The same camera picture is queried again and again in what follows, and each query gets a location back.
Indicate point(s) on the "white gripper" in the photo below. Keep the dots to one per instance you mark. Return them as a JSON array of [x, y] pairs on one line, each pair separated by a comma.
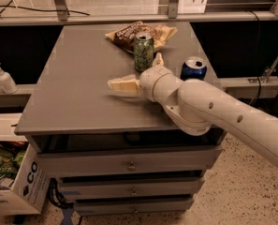
[[148, 80]]

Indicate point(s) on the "green soda can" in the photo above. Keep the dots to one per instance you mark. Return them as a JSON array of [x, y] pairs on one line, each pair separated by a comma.
[[143, 51]]

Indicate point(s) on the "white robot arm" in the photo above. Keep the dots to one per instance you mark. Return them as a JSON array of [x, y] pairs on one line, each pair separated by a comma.
[[195, 105]]

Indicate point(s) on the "brown chip bag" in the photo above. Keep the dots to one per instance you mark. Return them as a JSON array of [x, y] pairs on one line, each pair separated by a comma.
[[124, 37]]

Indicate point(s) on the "blue Pepsi can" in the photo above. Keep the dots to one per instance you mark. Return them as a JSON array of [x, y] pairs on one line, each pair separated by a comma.
[[193, 68]]

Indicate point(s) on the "grey drawer cabinet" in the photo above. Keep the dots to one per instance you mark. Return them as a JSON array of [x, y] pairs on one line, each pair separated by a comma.
[[110, 153]]

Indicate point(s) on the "white pump bottle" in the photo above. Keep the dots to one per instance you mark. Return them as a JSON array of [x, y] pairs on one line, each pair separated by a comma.
[[7, 83]]

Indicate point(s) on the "green snack bags in box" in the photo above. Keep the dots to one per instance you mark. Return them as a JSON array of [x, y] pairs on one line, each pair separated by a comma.
[[11, 157]]

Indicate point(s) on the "white cardboard box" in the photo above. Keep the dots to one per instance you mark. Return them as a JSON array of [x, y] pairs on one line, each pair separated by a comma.
[[27, 193]]

